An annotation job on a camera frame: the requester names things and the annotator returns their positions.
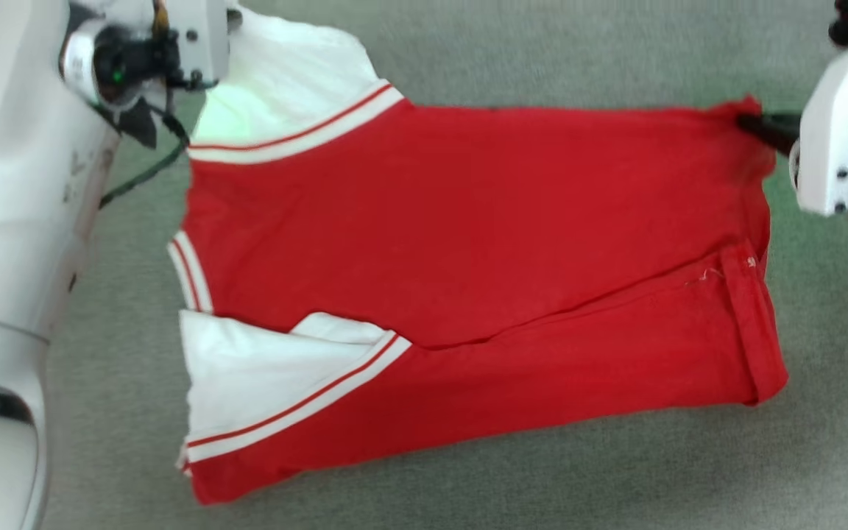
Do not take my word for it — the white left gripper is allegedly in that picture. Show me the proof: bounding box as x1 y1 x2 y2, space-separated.
148 0 231 89

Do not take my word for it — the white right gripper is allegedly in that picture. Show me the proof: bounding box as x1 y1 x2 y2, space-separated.
737 28 848 216

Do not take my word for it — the red white basketball jersey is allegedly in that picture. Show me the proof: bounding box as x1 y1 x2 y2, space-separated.
168 6 789 506

